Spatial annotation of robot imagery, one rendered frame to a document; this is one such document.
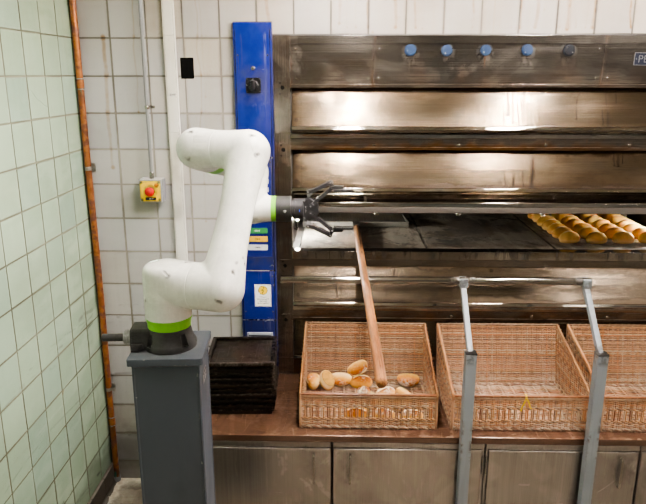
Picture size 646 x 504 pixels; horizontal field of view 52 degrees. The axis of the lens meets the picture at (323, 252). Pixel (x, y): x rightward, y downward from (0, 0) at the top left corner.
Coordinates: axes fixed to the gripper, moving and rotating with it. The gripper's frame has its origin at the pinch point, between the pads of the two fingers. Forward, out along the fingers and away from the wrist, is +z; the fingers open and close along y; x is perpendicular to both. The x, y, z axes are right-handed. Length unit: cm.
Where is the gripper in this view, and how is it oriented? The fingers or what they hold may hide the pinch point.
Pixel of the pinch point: (350, 209)
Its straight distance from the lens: 234.5
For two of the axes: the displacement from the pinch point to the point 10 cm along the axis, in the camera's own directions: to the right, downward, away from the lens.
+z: 10.0, 0.1, -0.3
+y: 0.0, 9.7, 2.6
